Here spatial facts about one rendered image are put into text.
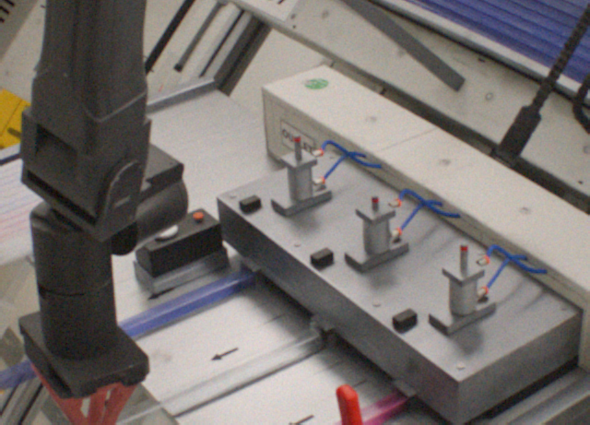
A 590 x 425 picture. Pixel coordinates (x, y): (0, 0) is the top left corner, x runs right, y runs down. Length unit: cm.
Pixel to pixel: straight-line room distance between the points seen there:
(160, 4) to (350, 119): 115
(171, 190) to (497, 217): 29
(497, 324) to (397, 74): 37
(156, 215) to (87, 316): 9
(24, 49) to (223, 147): 93
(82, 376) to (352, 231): 31
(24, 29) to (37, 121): 140
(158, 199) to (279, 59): 283
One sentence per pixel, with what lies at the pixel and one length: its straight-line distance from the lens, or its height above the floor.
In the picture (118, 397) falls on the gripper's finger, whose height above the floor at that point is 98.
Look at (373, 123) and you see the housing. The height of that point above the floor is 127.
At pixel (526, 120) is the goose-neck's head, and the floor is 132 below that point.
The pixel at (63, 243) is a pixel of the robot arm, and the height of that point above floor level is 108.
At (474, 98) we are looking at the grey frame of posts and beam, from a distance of 114.
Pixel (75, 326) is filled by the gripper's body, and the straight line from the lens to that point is 84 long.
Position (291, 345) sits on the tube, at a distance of 99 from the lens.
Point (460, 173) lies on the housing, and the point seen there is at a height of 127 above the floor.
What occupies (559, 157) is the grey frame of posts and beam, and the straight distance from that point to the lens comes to 106.
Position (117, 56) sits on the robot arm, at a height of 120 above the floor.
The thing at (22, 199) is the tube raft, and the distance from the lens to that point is 125.
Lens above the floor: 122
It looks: 3 degrees down
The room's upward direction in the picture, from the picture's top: 32 degrees clockwise
